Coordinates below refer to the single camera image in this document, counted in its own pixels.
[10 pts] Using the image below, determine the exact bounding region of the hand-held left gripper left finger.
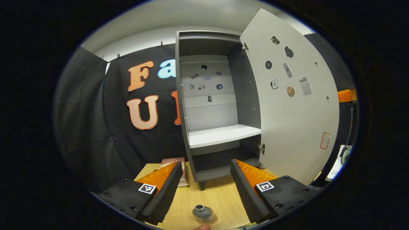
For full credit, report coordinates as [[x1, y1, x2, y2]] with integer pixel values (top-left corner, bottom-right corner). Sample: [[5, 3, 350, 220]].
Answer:
[[91, 161, 183, 226]]

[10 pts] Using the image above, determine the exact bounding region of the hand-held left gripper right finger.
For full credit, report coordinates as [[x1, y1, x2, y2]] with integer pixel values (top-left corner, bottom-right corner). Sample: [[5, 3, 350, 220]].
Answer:
[[230, 159, 321, 224]]

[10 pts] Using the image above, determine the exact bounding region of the clear plastic bottle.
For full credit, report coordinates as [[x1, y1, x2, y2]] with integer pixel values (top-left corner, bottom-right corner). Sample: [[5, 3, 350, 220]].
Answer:
[[192, 204, 215, 223]]

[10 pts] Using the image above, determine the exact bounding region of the round brown coaster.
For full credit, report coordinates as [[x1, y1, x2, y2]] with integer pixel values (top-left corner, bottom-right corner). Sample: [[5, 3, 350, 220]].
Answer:
[[191, 215, 219, 225]]

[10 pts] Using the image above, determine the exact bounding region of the light grey cabinet door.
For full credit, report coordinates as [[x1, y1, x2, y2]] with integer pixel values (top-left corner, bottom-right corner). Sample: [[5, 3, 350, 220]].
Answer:
[[240, 9, 340, 186]]

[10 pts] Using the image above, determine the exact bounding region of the dark grey cabinet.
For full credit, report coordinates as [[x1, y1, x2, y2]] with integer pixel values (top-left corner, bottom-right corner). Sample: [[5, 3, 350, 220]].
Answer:
[[175, 30, 266, 191]]

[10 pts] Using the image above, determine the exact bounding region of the white cabinet shelf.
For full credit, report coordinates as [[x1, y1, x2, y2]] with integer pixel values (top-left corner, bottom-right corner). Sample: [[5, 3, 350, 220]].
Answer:
[[189, 124, 262, 149]]

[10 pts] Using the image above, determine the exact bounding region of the stack of books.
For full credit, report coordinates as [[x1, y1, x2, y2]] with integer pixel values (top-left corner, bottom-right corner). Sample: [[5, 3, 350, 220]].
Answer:
[[160, 157, 189, 187]]

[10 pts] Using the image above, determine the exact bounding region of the grey round object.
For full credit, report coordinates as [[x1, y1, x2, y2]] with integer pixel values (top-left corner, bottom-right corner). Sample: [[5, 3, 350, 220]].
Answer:
[[339, 145, 352, 165]]

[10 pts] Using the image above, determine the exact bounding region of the white flat object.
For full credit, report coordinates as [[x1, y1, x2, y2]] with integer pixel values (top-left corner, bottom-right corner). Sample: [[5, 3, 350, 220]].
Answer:
[[325, 144, 352, 182]]

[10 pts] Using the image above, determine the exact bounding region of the black backdrop cloth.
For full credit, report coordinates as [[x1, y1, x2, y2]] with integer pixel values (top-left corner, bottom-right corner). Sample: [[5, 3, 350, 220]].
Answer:
[[54, 32, 358, 192]]

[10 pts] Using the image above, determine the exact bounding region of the thin black cable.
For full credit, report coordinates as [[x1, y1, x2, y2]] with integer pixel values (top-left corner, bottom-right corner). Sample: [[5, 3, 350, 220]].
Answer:
[[343, 107, 355, 157]]

